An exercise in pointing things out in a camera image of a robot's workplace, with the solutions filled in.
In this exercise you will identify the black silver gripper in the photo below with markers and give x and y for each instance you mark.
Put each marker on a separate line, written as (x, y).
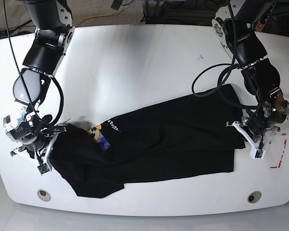
(271, 110)
(34, 134)

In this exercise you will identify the black T-shirt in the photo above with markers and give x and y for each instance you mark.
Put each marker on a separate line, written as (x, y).
(181, 138)

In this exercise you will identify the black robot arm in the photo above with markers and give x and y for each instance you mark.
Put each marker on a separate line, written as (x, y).
(54, 30)
(233, 23)

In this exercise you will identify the red tape rectangle marking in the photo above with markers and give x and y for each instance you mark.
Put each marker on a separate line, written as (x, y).
(276, 150)

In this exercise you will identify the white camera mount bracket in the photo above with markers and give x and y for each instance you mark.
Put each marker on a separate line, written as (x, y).
(258, 147)
(45, 156)

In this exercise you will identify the left table cable grommet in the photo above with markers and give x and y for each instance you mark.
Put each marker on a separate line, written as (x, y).
(44, 195)

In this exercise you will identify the table cable grommet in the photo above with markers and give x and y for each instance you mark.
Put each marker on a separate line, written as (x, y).
(44, 195)
(254, 197)

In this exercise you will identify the black power strip red switch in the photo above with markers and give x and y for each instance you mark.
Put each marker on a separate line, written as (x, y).
(264, 18)

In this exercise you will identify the right table cable grommet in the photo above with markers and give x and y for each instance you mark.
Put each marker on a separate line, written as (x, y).
(254, 197)

